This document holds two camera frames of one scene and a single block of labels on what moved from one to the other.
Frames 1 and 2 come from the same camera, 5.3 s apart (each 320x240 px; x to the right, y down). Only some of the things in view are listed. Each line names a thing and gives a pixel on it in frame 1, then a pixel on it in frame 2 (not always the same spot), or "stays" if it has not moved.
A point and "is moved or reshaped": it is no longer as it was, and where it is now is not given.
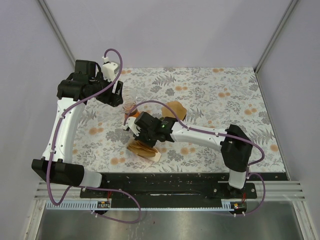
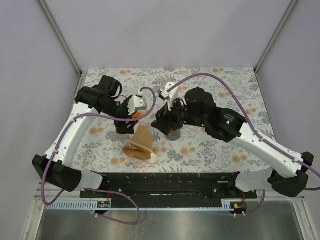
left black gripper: (113, 99) -> (122, 127)
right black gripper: (139, 137) -> (162, 117)
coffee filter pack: (140, 148) is moved or reshaped
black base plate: (175, 186) stays
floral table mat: (213, 96) stays
